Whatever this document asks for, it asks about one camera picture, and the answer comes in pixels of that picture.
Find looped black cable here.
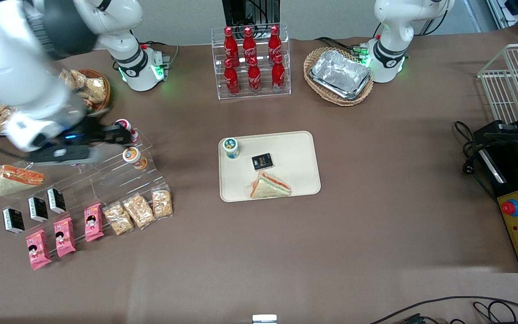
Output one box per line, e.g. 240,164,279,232
473,301,518,324

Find white wire basket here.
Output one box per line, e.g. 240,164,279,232
477,43,518,124

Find stacked aluminium foil trays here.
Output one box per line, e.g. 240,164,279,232
309,49,372,100

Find cream plastic tray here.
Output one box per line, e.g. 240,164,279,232
218,131,322,203

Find green gum bottle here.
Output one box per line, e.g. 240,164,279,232
223,138,241,159

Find black snack packet white label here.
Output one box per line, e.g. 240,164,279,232
47,188,67,214
28,197,49,223
2,207,26,235

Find long black cable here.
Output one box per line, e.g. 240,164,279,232
369,296,518,324

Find red gum bottle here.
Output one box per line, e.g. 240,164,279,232
114,118,139,144

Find black snack packet gold print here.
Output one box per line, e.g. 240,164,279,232
251,153,274,171

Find clear acrylic stepped display stand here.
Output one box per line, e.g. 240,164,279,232
0,129,170,252

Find clear acrylic bottle rack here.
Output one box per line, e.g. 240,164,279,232
211,22,292,100

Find black machine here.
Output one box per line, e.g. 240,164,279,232
473,97,518,212

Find black equipment frame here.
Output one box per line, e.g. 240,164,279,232
222,0,281,27

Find pink snack packet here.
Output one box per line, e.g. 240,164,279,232
54,217,76,258
84,203,105,243
25,229,53,270

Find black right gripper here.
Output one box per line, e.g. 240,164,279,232
60,118,131,149

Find orange gum bottle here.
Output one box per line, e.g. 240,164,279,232
122,147,148,171

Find light wicker basket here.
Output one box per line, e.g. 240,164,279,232
304,47,375,107

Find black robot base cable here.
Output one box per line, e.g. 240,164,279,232
315,36,364,55

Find black power cable with plug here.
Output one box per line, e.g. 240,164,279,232
455,121,498,203

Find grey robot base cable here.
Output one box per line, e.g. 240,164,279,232
141,40,181,69

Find wrapped triangle sandwich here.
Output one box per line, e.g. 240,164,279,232
0,164,45,197
245,171,292,199

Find brown wicker basket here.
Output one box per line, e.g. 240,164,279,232
76,69,111,115

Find peanut brittle bar clear wrapper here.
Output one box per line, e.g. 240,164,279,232
103,201,134,236
151,184,174,220
122,193,156,230

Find red cola bottle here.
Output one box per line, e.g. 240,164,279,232
271,54,286,92
242,27,258,61
247,57,262,94
268,25,283,59
223,26,240,63
224,58,240,96

